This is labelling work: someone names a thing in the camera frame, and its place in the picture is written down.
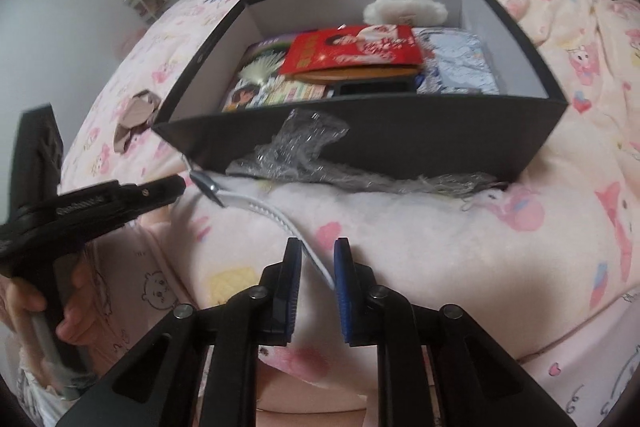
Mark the dark wooden furniture panel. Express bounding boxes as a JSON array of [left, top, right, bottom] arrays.
[[15, 104, 65, 214]]

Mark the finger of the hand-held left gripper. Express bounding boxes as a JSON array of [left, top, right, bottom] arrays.
[[131, 174, 187, 212]]

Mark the white fluffy puff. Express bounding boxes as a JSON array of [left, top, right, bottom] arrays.
[[363, 0, 449, 28]]

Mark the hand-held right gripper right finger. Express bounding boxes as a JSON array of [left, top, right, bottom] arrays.
[[333, 237, 581, 427]]

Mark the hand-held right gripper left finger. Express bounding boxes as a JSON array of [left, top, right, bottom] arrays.
[[57, 237, 305, 427]]

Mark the blue silver foil packet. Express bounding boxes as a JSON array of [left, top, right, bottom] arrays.
[[412, 27, 501, 96]]

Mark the brown wooden comb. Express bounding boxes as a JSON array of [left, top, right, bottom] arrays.
[[295, 66, 421, 86]]

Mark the colourful picture book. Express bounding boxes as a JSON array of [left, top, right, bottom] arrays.
[[220, 77, 336, 113]]

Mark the black cardboard box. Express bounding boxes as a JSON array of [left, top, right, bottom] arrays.
[[151, 0, 569, 184]]

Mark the clear plastic wrap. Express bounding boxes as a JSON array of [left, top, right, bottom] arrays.
[[226, 108, 506, 198]]

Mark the pink printed blanket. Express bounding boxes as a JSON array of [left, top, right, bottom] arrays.
[[60, 0, 640, 427]]

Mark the red printed packet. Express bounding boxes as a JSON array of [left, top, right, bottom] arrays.
[[278, 25, 426, 76]]

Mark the person's left hand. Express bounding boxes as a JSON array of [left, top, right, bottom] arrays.
[[0, 264, 101, 349]]

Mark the white patterned cloth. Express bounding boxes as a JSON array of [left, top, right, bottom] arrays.
[[15, 364, 68, 427]]

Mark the pink bear print cloth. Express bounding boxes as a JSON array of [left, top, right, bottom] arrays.
[[90, 227, 226, 388]]

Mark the white charging cable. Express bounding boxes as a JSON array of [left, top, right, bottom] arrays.
[[182, 154, 337, 291]]

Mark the beige embroidered cap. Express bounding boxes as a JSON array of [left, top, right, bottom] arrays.
[[112, 89, 162, 154]]

